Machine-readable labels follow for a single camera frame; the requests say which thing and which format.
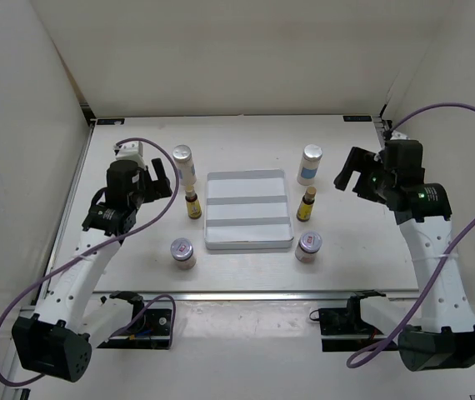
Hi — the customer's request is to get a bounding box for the tall jar silver lid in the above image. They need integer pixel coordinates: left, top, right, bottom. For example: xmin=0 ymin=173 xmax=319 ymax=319
xmin=172 ymin=144 xmax=197 ymax=187
xmin=297 ymin=144 xmax=323 ymax=186

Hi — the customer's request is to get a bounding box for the small yellow bottle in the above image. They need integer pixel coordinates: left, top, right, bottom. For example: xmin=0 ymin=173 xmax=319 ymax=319
xmin=185 ymin=185 xmax=202 ymax=219
xmin=296 ymin=186 xmax=317 ymax=222

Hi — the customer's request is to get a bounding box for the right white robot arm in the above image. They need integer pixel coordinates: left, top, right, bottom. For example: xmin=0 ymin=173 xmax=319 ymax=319
xmin=334 ymin=142 xmax=475 ymax=372

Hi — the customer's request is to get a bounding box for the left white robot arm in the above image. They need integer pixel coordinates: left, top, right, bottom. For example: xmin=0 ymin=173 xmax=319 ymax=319
xmin=12 ymin=156 xmax=176 ymax=383

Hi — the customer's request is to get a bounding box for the short jar left red label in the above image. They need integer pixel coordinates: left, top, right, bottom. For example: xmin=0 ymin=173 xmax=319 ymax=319
xmin=170 ymin=237 xmax=196 ymax=270

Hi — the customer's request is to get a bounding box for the short jar red label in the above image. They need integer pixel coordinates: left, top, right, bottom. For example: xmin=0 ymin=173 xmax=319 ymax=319
xmin=170 ymin=237 xmax=196 ymax=270
xmin=295 ymin=231 xmax=323 ymax=263

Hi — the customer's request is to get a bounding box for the short jar right red label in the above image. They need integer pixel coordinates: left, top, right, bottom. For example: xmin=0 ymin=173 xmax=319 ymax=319
xmin=295 ymin=231 xmax=323 ymax=263

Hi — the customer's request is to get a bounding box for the white divided tray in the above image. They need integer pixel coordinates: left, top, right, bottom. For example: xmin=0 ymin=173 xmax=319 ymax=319
xmin=204 ymin=169 xmax=294 ymax=252

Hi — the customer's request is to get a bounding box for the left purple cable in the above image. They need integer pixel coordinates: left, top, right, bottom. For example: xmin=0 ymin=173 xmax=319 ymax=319
xmin=0 ymin=138 xmax=180 ymax=388

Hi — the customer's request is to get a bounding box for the purple cable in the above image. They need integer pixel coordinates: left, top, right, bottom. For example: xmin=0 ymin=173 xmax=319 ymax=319
xmin=0 ymin=138 xmax=180 ymax=388
xmin=346 ymin=103 xmax=475 ymax=369

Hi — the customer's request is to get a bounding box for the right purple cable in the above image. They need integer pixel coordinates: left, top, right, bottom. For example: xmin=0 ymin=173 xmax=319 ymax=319
xmin=346 ymin=103 xmax=475 ymax=369

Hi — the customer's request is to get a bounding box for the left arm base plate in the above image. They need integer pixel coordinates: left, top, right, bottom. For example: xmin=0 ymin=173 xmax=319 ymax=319
xmin=97 ymin=291 xmax=177 ymax=350

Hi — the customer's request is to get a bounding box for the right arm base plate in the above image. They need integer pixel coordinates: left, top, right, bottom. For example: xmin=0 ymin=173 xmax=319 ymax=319
xmin=308 ymin=290 xmax=405 ymax=353

